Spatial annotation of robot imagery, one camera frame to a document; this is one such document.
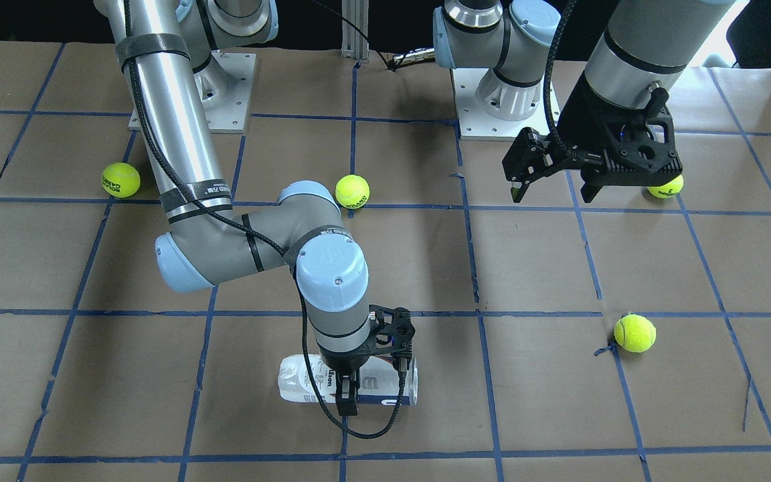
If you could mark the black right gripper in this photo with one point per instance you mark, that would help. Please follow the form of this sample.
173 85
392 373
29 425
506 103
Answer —
340 362

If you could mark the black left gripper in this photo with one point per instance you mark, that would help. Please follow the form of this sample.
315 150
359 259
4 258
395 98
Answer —
581 114

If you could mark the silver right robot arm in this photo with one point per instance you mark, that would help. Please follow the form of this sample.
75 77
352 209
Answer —
165 51

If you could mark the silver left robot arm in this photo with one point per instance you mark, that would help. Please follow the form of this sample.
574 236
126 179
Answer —
644 44

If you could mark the yellow tennis ball near base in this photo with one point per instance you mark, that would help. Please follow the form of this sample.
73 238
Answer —
121 180
667 190

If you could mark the yellow tennis ball centre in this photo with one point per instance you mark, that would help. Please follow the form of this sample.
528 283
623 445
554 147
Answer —
352 191

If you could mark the yellow tennis ball by tape knot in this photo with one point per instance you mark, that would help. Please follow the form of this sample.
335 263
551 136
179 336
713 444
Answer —
634 333

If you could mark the brown paper table cover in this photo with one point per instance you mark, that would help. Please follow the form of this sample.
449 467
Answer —
106 374

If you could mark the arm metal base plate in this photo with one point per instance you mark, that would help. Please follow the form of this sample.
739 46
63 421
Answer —
217 97
490 109

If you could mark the aluminium frame post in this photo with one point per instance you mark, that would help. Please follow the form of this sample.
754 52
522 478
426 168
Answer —
354 30

